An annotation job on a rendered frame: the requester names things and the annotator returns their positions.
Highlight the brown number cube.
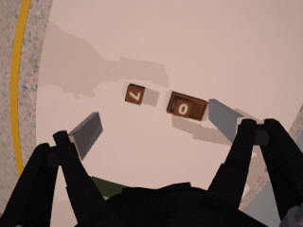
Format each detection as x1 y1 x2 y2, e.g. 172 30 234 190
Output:
125 83 145 105
171 96 193 118

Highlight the brown wooden tray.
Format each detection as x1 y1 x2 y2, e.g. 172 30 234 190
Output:
167 91 208 122

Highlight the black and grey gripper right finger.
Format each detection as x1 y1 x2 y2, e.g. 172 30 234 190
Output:
183 98 303 227

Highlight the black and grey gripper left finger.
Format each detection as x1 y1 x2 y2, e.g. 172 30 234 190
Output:
0 112 125 227

